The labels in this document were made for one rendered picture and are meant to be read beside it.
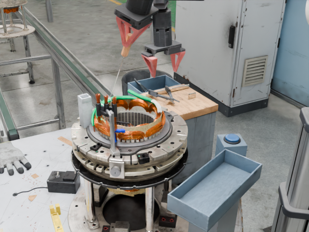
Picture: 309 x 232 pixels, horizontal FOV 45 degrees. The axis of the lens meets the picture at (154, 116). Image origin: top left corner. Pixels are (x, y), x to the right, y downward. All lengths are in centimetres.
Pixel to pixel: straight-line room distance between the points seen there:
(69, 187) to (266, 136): 224
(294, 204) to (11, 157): 100
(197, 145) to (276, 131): 214
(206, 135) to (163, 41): 36
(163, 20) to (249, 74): 233
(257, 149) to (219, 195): 216
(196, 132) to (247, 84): 222
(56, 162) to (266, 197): 156
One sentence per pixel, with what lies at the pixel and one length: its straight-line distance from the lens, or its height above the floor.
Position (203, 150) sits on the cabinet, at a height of 90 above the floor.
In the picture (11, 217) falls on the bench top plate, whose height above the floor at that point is 78.
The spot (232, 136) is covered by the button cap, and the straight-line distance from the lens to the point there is 112.
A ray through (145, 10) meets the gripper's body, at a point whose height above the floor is 142.
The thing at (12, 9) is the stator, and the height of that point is 97.
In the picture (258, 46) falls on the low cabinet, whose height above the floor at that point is 65.
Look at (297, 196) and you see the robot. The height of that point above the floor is 96.
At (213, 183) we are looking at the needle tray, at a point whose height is 103.
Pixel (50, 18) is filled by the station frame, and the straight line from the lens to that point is 361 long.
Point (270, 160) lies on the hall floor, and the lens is 296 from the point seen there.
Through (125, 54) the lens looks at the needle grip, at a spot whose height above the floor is 131.
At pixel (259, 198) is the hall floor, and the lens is 258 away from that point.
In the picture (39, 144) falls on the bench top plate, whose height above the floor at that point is 78.
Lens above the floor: 161
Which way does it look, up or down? 28 degrees down
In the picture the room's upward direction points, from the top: 1 degrees clockwise
